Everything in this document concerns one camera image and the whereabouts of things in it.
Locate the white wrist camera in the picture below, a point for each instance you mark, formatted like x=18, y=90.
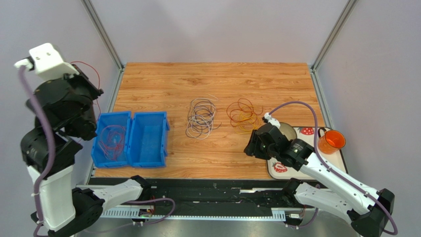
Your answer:
x=47, y=63
x=267, y=118

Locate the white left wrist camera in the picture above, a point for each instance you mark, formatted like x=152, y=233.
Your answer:
x=47, y=63

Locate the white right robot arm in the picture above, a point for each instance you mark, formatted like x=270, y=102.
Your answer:
x=366, y=209

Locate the blue plastic bin right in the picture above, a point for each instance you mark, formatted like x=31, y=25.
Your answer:
x=148, y=140

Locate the blue plastic bin left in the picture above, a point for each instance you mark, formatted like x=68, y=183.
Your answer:
x=109, y=149

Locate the aluminium frame post left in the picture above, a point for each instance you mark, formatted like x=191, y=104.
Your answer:
x=95, y=18

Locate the slotted white cable duct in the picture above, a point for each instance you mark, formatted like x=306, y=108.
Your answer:
x=199, y=211

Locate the aluminium frame post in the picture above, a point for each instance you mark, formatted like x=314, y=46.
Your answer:
x=95, y=18
x=343, y=17

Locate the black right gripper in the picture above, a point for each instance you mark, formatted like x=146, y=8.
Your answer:
x=258, y=144

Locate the beige bowl black rim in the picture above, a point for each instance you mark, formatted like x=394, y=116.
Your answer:
x=288, y=131

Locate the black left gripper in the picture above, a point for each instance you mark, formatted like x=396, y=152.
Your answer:
x=83, y=78

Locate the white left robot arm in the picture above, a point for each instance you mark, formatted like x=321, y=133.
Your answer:
x=50, y=157

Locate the strawberry print tray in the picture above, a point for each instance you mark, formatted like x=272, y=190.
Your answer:
x=279, y=171

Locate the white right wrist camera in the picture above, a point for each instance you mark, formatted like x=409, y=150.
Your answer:
x=267, y=118

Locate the aluminium frame post right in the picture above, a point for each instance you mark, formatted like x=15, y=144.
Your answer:
x=343, y=17

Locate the orange plastic cup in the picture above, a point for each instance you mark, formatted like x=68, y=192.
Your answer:
x=330, y=141

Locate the blue plastic bin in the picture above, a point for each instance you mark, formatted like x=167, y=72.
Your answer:
x=109, y=149
x=148, y=140

